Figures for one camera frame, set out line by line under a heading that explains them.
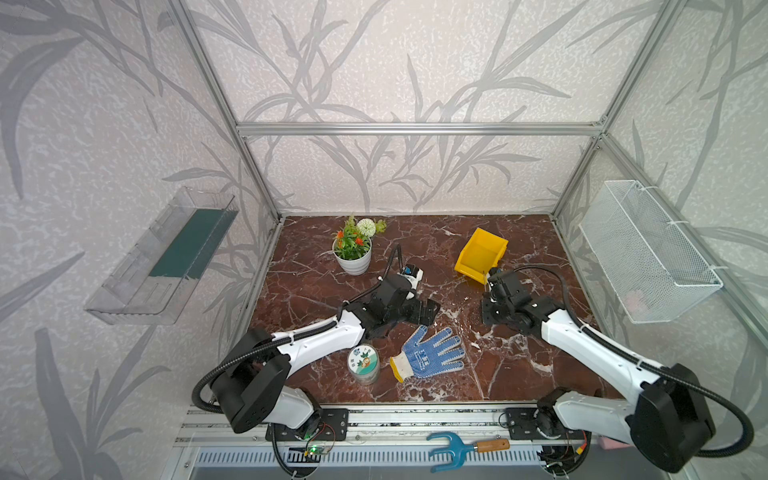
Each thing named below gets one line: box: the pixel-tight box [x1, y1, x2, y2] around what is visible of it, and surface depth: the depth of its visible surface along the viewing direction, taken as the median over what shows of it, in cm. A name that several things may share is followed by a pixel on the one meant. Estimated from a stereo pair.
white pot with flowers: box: [331, 214, 387, 276], surface depth 98 cm
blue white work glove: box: [389, 325, 465, 383], surface depth 86 cm
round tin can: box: [348, 343, 380, 385], surface depth 78 cm
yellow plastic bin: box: [454, 227, 509, 285], surface depth 107 cm
